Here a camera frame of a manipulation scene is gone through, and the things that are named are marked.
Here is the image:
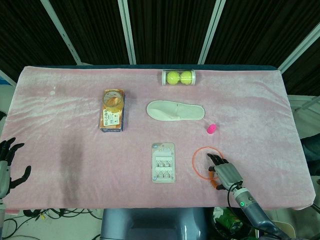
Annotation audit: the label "left black grey robot hand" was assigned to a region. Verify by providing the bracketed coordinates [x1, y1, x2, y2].
[0, 137, 32, 199]

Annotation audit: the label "right black grey robot hand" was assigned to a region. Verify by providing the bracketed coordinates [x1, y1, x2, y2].
[206, 152, 245, 192]

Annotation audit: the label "thin orange plastic ring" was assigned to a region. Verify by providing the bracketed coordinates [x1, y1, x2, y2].
[191, 146, 225, 181]

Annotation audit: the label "green black printed bag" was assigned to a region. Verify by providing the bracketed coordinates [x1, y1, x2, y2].
[212, 206, 242, 240]

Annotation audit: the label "beige hooks blister pack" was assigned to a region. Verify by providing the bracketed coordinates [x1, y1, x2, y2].
[150, 142, 177, 184]

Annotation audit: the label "pink plush table cloth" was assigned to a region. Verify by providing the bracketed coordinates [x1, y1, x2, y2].
[0, 65, 317, 211]

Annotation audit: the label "white disposable slipper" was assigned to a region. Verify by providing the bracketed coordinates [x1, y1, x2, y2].
[146, 100, 206, 123]

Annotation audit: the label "grey blue robot torso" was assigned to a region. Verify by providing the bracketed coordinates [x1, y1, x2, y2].
[99, 207, 214, 240]

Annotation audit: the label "white metal rack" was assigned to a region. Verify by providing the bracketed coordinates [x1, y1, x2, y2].
[286, 94, 320, 140]

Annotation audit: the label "yellow tennis ball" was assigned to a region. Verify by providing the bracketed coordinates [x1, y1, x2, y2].
[166, 71, 181, 85]
[180, 71, 194, 85]

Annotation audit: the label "clear tennis ball tube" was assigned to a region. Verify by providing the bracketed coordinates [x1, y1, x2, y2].
[161, 69, 197, 87]

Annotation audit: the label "orange blue cardboard box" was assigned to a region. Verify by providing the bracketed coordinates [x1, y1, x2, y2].
[99, 87, 126, 133]

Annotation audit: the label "yellow clear tape roll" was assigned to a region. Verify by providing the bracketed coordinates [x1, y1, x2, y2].
[101, 90, 125, 114]

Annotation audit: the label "tangled floor cables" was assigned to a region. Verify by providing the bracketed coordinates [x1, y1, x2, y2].
[4, 207, 103, 240]

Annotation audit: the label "white partition post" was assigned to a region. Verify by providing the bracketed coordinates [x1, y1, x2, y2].
[117, 0, 137, 65]
[196, 0, 227, 65]
[276, 0, 320, 73]
[39, 0, 83, 66]

